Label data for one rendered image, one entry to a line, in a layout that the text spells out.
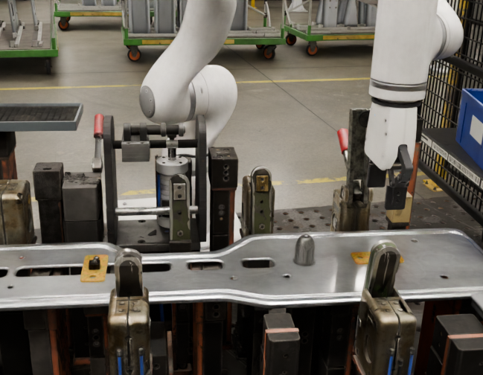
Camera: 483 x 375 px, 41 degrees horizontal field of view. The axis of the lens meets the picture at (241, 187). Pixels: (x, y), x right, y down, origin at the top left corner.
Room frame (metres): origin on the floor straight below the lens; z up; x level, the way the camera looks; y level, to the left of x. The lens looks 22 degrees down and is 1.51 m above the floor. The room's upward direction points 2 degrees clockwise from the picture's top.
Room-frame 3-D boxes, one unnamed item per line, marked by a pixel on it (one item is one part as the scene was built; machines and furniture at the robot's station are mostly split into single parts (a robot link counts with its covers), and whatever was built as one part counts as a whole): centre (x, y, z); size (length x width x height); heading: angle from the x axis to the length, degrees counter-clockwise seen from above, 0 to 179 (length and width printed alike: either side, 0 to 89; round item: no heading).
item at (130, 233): (1.13, 0.16, 0.94); 0.18 x 0.13 x 0.49; 98
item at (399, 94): (0.98, -0.23, 1.29); 0.09 x 0.08 x 0.03; 8
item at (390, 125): (0.98, -0.23, 1.23); 0.10 x 0.07 x 0.11; 8
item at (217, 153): (1.16, 0.04, 0.91); 0.07 x 0.05 x 0.42; 8
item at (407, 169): (0.93, -0.24, 1.19); 0.08 x 0.01 x 0.06; 8
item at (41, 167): (1.11, 0.35, 0.90); 0.05 x 0.05 x 0.40; 8
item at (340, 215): (1.14, -0.21, 0.88); 0.07 x 0.06 x 0.35; 8
